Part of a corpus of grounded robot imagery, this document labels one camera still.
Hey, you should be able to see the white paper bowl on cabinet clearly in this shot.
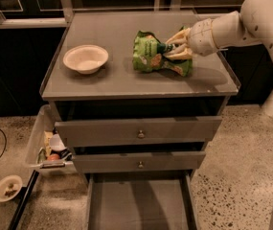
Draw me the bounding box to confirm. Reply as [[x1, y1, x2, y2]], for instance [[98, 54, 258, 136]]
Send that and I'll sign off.
[[63, 45, 108, 75]]

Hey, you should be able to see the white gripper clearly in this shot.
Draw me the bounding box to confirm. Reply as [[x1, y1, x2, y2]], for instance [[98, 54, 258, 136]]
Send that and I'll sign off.
[[166, 18, 218, 60]]

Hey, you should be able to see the bottom grey open drawer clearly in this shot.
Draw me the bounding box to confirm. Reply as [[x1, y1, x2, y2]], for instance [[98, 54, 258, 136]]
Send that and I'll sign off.
[[85, 171, 200, 230]]

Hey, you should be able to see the clear plastic storage bin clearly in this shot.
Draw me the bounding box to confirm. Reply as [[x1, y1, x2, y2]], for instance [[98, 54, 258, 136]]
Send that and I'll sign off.
[[25, 104, 77, 176]]

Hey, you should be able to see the green rice chip bag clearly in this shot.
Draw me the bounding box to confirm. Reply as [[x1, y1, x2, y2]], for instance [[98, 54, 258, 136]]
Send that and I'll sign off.
[[132, 31, 193, 77]]

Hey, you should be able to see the middle grey drawer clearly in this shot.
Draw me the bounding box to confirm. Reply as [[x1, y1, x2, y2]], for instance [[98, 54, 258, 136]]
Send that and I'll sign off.
[[73, 151, 206, 173]]

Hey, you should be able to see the metal railing frame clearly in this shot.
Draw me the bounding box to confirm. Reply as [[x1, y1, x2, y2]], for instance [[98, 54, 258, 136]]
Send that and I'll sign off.
[[0, 0, 273, 30]]

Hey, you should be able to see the white cup in bin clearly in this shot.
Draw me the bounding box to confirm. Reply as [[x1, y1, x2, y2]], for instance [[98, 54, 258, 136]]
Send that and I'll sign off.
[[49, 134, 66, 151]]

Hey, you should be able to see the top grey drawer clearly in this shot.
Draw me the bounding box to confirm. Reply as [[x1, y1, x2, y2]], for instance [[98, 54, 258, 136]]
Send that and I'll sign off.
[[55, 116, 221, 147]]

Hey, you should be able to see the white bowl on floor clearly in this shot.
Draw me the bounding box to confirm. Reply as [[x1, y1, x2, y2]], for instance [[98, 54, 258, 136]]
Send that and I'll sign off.
[[0, 175, 23, 202]]

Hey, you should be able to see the red item in bin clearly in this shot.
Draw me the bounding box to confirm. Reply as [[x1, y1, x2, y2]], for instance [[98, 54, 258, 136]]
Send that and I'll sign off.
[[47, 153, 60, 161]]

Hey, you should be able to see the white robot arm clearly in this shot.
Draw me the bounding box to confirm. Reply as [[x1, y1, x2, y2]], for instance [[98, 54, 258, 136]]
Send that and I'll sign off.
[[165, 0, 273, 116]]

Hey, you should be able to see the black floor bar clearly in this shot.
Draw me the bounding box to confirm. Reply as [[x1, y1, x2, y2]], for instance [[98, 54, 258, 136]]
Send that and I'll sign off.
[[8, 171, 39, 230]]

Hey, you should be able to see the grey drawer cabinet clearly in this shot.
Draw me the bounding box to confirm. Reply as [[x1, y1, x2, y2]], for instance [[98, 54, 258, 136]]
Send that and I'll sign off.
[[39, 11, 241, 177]]

